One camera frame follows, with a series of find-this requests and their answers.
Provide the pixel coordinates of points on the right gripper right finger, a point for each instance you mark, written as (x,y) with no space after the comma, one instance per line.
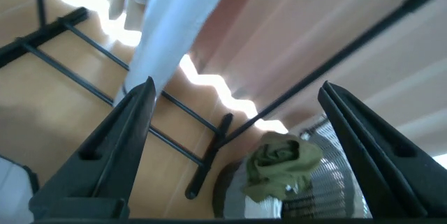
(391,175)

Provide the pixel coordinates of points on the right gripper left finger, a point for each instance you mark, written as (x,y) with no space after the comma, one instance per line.
(70,185)

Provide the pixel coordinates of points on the pale grey shorts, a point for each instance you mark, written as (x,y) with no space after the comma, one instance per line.
(174,25)

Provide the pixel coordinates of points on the white laundry basket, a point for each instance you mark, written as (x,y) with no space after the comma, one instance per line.
(331,189)

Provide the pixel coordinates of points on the black clothes rack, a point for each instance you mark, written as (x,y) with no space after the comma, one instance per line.
(70,74)

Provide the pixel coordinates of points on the green garment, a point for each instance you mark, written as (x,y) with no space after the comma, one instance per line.
(276,171)

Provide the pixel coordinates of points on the beige curtain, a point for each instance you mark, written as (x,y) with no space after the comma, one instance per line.
(297,35)

